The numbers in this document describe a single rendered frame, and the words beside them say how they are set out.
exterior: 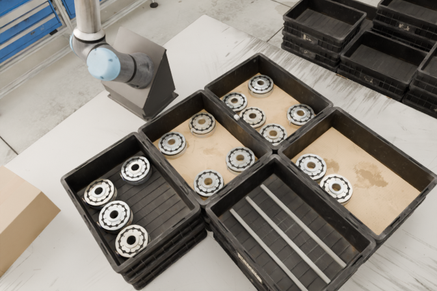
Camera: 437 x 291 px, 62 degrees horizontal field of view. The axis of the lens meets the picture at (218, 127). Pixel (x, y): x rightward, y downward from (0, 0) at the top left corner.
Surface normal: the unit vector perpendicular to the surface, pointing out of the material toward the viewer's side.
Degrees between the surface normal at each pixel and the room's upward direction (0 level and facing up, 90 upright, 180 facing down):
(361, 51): 0
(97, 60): 45
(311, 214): 0
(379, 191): 0
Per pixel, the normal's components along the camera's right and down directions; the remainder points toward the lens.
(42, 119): -0.08, -0.61
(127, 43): -0.50, 0.01
